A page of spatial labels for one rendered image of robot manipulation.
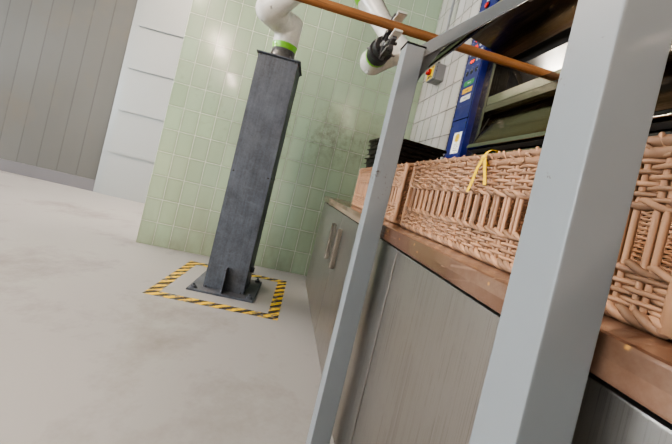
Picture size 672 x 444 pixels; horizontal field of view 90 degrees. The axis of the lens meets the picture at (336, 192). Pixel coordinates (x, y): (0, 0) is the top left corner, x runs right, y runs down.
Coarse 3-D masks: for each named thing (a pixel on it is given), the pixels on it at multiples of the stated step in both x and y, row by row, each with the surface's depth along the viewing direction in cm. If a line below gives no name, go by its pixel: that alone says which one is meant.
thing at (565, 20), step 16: (544, 0) 110; (560, 0) 107; (576, 0) 104; (512, 16) 122; (528, 16) 119; (544, 16) 116; (560, 16) 113; (480, 32) 138; (496, 32) 134; (512, 32) 130; (528, 32) 126; (544, 32) 123; (496, 48) 144; (512, 48) 139; (528, 48) 135
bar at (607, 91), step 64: (512, 0) 71; (640, 0) 20; (576, 64) 23; (640, 64) 21; (384, 128) 69; (576, 128) 22; (640, 128) 21; (384, 192) 68; (576, 192) 20; (576, 256) 20; (512, 320) 23; (576, 320) 21; (320, 384) 72; (512, 384) 22; (576, 384) 21
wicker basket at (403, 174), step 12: (396, 168) 90; (408, 168) 82; (360, 180) 131; (396, 180) 88; (408, 180) 83; (360, 192) 127; (396, 192) 87; (360, 204) 122; (396, 204) 83; (396, 216) 82
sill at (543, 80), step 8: (552, 72) 112; (560, 72) 108; (536, 80) 119; (544, 80) 115; (552, 80) 111; (512, 88) 131; (520, 88) 127; (528, 88) 122; (496, 96) 141; (504, 96) 136; (512, 96) 131; (488, 104) 146
